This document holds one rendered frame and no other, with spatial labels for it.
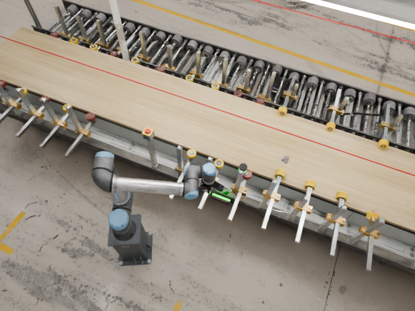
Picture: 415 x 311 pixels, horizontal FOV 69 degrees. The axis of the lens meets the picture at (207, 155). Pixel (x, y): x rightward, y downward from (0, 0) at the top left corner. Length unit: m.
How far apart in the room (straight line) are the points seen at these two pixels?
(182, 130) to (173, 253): 1.25
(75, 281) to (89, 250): 0.30
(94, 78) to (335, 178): 2.43
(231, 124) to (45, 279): 2.26
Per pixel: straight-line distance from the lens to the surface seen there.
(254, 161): 2.58
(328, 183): 2.67
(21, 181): 3.93
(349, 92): 3.48
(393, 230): 2.93
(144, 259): 3.16
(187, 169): 2.00
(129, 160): 2.83
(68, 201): 3.60
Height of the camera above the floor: 3.07
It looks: 58 degrees down
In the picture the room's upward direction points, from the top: 5 degrees clockwise
